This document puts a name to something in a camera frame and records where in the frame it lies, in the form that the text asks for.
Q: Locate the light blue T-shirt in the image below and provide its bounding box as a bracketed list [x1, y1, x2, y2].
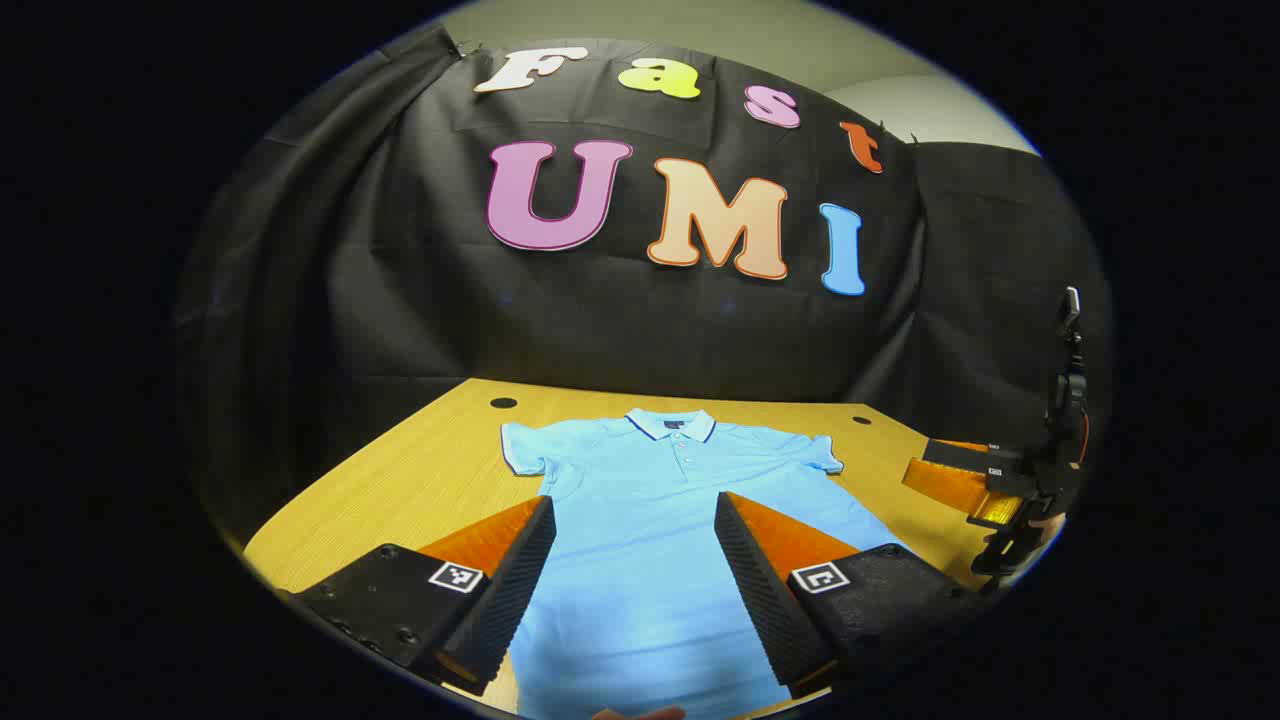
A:
[500, 407, 913, 720]

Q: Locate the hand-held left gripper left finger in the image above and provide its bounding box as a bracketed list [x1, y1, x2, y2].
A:
[275, 495, 558, 698]

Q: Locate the black backdrop cloth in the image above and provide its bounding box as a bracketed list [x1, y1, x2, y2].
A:
[175, 25, 1113, 546]

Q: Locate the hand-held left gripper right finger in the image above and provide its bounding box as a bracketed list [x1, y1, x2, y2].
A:
[714, 490, 991, 701]

